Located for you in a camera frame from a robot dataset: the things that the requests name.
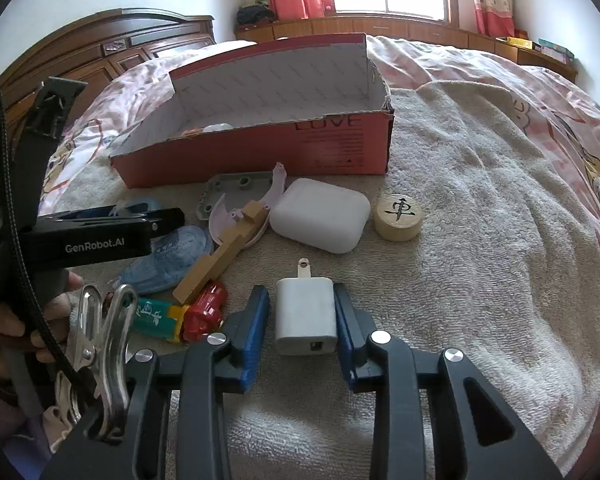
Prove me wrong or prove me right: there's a wooden block piece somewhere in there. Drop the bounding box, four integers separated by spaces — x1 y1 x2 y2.
172 200 266 306

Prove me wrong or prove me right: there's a white charger plug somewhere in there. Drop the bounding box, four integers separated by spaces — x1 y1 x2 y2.
275 257 340 356

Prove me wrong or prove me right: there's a beige towel blanket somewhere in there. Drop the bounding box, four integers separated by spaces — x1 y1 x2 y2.
40 82 600 480

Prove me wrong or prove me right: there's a pink curved plastic piece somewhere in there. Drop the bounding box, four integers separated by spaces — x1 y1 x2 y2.
209 162 287 248

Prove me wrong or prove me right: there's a wooden window cabinet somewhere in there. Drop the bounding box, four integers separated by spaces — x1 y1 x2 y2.
234 12 578 83

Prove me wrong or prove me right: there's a round wooden chess piece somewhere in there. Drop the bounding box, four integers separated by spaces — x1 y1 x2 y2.
373 193 423 242

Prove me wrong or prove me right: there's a red cardboard box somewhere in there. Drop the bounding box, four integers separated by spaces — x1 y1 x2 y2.
109 33 395 190

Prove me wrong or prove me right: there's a grey plastic plate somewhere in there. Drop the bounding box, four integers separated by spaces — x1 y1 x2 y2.
196 172 276 221

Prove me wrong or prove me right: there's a brown wooden headboard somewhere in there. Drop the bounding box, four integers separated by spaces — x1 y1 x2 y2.
0 8 217 176

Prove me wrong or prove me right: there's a red toy car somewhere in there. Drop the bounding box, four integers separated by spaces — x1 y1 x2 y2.
182 281 228 343

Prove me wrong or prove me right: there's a yellow box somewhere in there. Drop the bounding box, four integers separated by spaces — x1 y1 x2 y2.
495 35 535 52

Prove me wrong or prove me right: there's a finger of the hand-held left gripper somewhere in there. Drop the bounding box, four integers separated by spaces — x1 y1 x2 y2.
36 207 186 236

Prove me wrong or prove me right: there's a dark bag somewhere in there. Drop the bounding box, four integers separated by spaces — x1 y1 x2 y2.
237 2 276 25

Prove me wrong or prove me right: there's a person's left hand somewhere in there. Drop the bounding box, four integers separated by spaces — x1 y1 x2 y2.
0 270 84 365

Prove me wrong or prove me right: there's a white earbuds case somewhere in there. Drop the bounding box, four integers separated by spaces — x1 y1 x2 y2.
270 177 372 254

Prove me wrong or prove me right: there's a black braided cable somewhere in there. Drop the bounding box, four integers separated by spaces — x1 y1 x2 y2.
0 60 93 413

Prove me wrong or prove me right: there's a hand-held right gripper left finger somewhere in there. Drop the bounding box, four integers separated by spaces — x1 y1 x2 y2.
40 285 271 480

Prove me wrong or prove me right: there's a silver metal clip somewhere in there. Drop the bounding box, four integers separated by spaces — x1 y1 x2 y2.
55 285 106 423

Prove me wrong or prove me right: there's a pink printed bedsheet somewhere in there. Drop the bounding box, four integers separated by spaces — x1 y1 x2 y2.
37 35 600 321

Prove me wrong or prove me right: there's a green tube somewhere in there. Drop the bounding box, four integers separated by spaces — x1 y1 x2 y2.
130 297 191 343

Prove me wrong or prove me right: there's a beige plastic clip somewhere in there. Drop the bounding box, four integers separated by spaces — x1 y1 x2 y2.
41 405 77 453

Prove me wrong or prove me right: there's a purple clothing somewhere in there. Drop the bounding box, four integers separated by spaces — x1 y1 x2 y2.
0 375 53 480

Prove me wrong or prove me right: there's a green book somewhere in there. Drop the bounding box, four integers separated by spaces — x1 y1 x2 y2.
537 37 577 62

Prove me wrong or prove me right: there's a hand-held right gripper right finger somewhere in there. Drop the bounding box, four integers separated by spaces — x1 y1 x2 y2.
328 284 563 480

